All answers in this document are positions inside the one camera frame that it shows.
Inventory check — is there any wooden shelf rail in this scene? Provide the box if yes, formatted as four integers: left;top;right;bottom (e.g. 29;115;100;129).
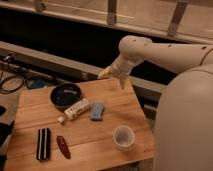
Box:
0;41;166;98

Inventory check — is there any black cable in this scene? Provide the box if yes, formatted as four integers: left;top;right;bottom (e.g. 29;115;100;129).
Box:
0;65;29;95

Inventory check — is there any small white cap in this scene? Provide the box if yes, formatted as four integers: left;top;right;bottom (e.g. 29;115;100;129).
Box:
57;116;65;124

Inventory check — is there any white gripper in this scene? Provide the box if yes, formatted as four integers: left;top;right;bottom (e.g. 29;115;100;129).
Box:
98;55;136;89

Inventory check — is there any black round bowl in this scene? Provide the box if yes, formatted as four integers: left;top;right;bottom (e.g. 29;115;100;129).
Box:
50;83;81;108

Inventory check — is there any blue sponge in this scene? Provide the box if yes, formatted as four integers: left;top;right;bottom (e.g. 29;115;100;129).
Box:
90;103;104;121

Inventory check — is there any blue box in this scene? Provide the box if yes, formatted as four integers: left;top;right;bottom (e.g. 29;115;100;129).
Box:
27;78;47;89

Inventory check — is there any black white striped case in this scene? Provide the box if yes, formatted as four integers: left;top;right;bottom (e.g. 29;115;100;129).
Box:
36;128;51;161

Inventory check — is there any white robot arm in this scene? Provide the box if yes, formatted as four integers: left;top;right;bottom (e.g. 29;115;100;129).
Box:
98;36;213;171

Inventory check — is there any white tube bottle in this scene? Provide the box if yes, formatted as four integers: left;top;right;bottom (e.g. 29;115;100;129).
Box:
64;98;90;120

